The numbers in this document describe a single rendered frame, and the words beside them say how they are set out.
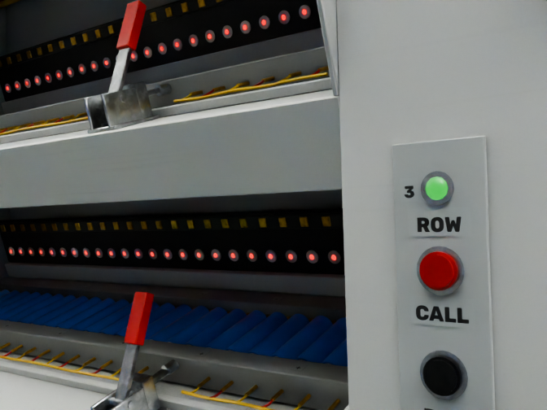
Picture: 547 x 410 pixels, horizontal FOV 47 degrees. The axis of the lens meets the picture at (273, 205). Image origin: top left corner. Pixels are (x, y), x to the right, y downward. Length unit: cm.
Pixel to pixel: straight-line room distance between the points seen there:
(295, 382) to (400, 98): 20
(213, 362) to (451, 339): 21
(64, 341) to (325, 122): 34
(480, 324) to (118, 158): 24
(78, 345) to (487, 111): 39
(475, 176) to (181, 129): 17
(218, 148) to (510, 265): 16
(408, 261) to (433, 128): 6
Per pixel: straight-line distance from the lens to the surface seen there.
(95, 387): 51
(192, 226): 57
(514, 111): 26
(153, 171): 38
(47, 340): 58
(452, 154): 27
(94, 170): 42
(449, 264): 27
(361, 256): 29
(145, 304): 44
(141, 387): 44
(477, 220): 26
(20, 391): 56
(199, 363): 45
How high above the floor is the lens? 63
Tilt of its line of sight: 1 degrees up
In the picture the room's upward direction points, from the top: 2 degrees counter-clockwise
